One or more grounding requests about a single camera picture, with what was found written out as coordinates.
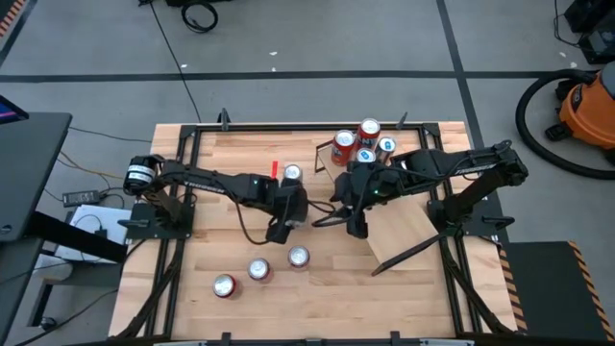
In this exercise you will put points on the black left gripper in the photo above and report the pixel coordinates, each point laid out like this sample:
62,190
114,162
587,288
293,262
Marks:
290,199

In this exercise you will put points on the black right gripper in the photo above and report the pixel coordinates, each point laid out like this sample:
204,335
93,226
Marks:
365,185

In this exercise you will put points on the silver Diet Coke can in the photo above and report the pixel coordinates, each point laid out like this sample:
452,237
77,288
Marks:
292,172

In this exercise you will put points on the blue silver energy drink can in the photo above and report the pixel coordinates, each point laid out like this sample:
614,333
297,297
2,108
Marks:
365,155
386,144

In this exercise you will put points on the orange Fanta can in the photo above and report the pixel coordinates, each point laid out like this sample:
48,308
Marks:
342,154
369,127

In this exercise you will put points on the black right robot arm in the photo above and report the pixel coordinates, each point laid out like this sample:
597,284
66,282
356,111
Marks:
461,165

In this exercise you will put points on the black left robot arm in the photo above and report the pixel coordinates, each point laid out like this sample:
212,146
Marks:
206,183

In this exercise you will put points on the wooden shelf with black legs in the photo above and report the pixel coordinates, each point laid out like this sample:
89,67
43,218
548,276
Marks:
399,230

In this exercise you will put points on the small red strip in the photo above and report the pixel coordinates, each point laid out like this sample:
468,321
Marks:
275,169

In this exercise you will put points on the orange shop vacuum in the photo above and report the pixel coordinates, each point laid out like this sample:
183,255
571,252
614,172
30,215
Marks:
520,120
588,110

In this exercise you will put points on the white paper sheet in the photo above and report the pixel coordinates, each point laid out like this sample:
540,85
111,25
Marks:
86,226

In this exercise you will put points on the black power adapter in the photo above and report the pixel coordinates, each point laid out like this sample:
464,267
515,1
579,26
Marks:
81,198

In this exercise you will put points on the black hazard-striped platform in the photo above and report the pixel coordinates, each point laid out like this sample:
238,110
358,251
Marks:
552,288
9,14

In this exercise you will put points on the black desk support beam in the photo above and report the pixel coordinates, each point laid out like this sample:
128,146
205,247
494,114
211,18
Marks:
72,235

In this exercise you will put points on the black equipment case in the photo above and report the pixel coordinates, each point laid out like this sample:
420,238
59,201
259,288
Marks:
178,2

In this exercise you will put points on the black desk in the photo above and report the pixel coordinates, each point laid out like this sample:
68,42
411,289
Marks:
29,168

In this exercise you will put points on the laptop screen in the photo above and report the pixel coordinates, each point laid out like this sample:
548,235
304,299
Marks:
9,113

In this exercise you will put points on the black equipment box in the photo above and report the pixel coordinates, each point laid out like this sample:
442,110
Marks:
596,43

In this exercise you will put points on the black metal table frame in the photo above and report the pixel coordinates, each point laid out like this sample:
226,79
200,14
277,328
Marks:
312,127

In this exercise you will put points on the black frame clamp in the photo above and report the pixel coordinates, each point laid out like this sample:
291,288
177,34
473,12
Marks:
226,338
224,117
395,338
401,121

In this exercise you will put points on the silver aluminium rail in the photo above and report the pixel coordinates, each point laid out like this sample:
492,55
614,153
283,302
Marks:
447,343
182,343

